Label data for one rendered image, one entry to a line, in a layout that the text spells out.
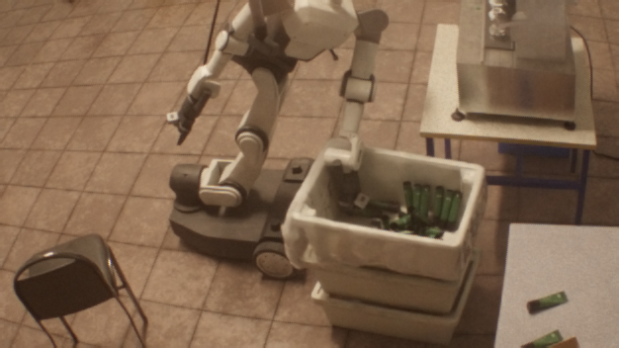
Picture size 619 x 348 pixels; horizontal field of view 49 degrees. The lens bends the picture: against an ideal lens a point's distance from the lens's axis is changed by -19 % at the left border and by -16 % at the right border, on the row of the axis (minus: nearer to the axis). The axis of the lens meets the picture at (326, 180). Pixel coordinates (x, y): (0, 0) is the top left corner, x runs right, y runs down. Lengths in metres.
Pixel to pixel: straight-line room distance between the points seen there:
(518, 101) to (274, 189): 1.32
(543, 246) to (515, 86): 0.65
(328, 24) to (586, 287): 1.30
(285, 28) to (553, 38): 0.99
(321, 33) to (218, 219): 1.16
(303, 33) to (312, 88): 1.73
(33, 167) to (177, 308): 1.64
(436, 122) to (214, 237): 1.15
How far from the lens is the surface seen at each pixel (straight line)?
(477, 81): 2.87
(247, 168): 3.38
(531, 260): 2.49
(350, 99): 2.92
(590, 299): 2.41
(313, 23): 2.76
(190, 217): 3.65
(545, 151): 3.96
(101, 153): 4.53
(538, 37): 2.81
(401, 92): 4.38
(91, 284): 2.77
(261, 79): 3.02
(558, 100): 2.90
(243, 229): 3.52
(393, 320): 3.11
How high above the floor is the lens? 2.64
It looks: 43 degrees down
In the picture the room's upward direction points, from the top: 10 degrees counter-clockwise
